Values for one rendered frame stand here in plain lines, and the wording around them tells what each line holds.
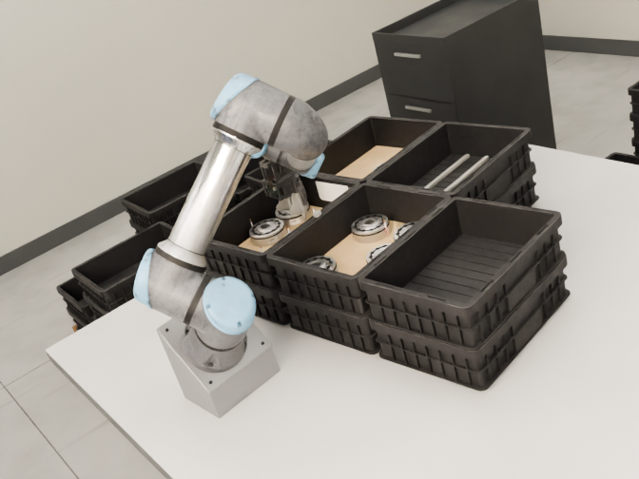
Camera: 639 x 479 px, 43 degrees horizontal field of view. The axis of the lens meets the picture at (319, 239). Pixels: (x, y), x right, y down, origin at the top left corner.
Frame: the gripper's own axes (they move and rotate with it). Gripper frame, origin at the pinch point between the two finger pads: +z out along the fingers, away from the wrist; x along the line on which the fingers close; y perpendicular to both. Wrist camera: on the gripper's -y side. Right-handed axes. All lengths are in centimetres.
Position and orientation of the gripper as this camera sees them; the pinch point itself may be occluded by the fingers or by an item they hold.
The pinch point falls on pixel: (300, 213)
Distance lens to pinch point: 234.7
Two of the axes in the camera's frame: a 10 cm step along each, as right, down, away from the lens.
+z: 2.5, 8.5, 4.7
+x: 6.4, 2.2, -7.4
